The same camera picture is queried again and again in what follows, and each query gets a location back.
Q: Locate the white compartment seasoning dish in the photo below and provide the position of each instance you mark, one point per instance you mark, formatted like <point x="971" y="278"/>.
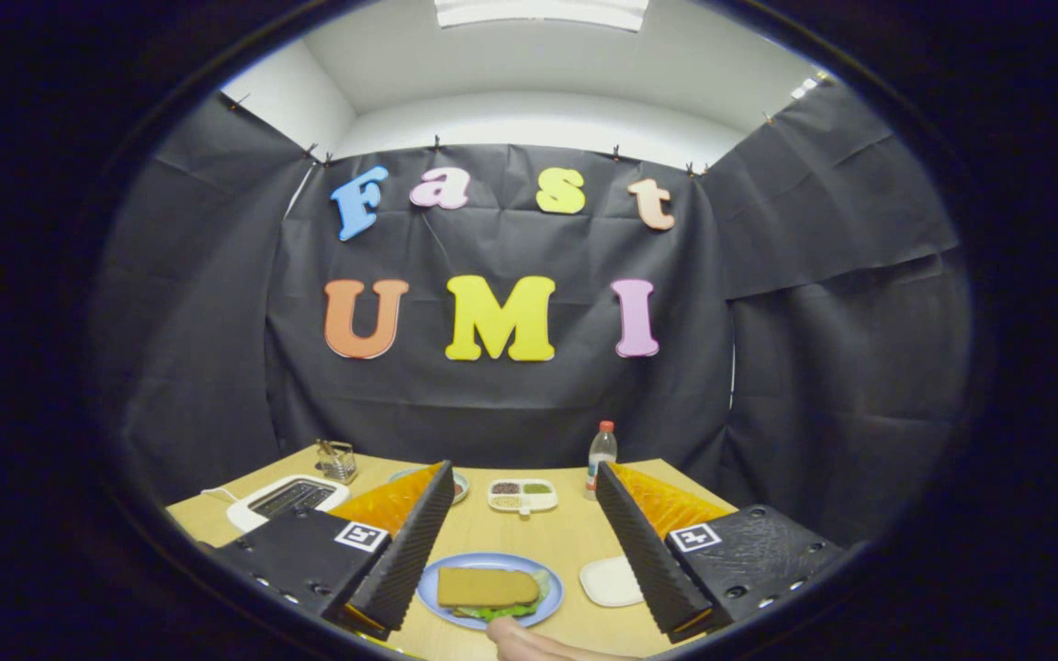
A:
<point x="522" y="500"/>

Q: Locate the brown toast slice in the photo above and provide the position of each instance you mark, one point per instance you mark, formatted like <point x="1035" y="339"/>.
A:
<point x="488" y="588"/>

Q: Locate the clear red-capped plastic bottle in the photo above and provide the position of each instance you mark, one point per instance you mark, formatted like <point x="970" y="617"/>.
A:
<point x="600" y="459"/>

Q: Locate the small white plate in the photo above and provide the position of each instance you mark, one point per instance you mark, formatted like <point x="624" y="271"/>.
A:
<point x="607" y="583"/>

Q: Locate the ceiling light panel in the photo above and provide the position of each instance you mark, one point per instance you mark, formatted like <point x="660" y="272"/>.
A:
<point x="541" y="13"/>

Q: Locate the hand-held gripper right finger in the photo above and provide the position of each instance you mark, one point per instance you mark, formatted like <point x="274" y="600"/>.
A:
<point x="644" y="551"/>

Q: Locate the blue plate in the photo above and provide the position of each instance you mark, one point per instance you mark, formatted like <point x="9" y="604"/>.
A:
<point x="492" y="560"/>

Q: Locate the pale green plate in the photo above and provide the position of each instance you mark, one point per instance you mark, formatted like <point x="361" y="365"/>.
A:
<point x="461" y="487"/>

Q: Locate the white toaster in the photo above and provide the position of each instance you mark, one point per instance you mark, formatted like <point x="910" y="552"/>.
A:
<point x="253" y="516"/>

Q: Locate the black backdrop cloth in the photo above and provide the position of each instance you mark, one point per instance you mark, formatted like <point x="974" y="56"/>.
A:
<point x="492" y="404"/>

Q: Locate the green lettuce leaf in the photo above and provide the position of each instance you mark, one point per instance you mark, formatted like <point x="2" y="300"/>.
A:
<point x="501" y="611"/>

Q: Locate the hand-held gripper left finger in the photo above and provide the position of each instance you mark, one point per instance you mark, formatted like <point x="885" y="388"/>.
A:
<point x="403" y="551"/>

